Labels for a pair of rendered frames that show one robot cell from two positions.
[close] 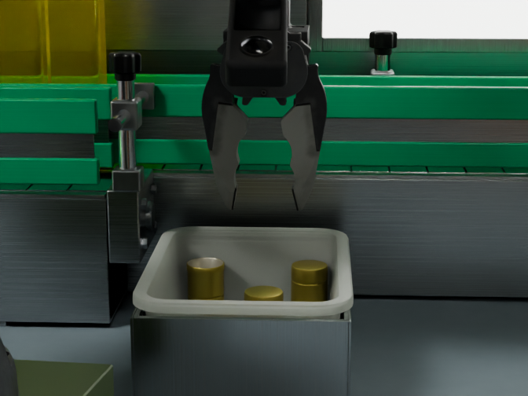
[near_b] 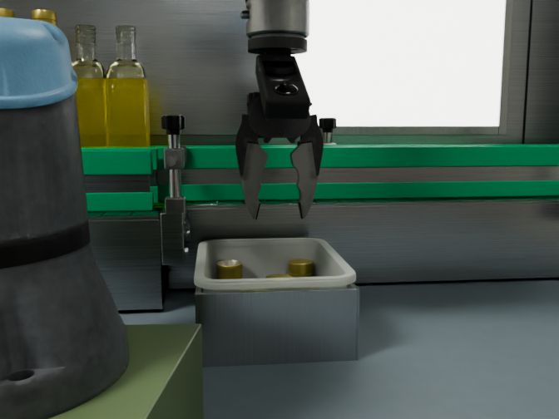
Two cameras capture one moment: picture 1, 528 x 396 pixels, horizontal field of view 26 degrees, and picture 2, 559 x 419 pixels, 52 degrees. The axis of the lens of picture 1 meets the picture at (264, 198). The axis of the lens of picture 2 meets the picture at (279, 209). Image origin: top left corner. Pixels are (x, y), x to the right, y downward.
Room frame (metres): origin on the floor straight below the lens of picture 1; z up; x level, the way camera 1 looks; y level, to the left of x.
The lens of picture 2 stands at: (0.26, 0.11, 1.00)
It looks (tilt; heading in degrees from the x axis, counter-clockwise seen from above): 8 degrees down; 351
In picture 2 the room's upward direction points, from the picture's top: straight up
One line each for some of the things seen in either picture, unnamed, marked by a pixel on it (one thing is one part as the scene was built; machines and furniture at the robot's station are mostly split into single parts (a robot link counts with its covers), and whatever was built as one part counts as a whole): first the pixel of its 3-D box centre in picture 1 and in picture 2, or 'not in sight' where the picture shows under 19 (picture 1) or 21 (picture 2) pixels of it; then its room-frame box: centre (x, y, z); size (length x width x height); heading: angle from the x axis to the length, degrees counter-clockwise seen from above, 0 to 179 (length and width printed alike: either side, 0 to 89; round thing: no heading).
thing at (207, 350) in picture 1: (250, 307); (266, 290); (0.96, 0.01, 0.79); 0.27 x 0.17 x 0.08; 177
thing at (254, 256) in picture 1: (249, 308); (269, 289); (0.94, 0.01, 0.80); 0.22 x 0.17 x 0.09; 177
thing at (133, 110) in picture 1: (130, 117); (175, 163); (1.04, 0.12, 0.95); 0.17 x 0.03 x 0.12; 177
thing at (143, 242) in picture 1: (134, 214); (176, 232); (1.06, 0.12, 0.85); 0.09 x 0.04 x 0.07; 177
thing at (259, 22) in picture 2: not in sight; (274, 22); (0.96, 0.00, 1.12); 0.08 x 0.08 x 0.05
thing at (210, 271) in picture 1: (205, 285); (230, 278); (1.02, 0.05, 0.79); 0.04 x 0.04 x 0.04
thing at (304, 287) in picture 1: (309, 287); (300, 276); (1.01, -0.04, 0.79); 0.04 x 0.04 x 0.04
